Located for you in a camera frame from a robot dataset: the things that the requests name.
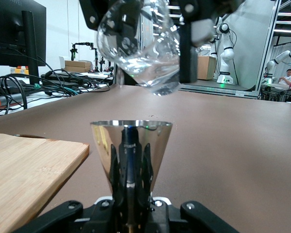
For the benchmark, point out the flat cardboard box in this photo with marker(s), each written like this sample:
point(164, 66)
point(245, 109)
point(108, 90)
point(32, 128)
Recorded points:
point(77, 66)

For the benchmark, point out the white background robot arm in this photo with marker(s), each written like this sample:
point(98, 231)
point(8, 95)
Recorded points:
point(281, 57)
point(226, 53)

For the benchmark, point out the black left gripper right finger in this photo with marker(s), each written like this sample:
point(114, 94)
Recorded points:
point(196, 218)

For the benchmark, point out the shiny steel jigger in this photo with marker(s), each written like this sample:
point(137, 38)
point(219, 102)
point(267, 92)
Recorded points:
point(101, 145)

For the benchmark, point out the clear glass measuring cup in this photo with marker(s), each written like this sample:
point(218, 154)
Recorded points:
point(148, 60)

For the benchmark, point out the seated person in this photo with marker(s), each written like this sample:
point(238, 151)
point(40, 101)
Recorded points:
point(288, 78)

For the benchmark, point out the aluminium frame rail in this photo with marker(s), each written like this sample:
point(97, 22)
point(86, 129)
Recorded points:
point(220, 91)

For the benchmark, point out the aluminium frame post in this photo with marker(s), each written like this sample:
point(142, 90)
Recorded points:
point(269, 48)

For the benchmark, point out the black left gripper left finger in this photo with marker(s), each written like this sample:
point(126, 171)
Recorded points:
point(63, 218)

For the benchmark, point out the black computer monitor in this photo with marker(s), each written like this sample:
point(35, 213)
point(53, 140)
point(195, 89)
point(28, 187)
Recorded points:
point(9, 31)

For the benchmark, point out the brown table cover sheet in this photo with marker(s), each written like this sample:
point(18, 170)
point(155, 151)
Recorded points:
point(220, 150)

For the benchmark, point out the wooden cutting board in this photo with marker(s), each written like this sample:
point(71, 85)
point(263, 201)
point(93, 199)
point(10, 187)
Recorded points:
point(26, 174)

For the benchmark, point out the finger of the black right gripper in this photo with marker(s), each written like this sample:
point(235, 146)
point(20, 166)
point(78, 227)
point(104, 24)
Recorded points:
point(89, 14)
point(188, 60)

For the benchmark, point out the orange and black tool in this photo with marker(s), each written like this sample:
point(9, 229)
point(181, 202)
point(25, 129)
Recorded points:
point(0, 101)

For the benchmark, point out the small black robot arm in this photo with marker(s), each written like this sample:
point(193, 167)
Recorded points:
point(86, 44)

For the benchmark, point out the tall cardboard box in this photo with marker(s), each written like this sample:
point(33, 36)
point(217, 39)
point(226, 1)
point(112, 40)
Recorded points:
point(206, 68)

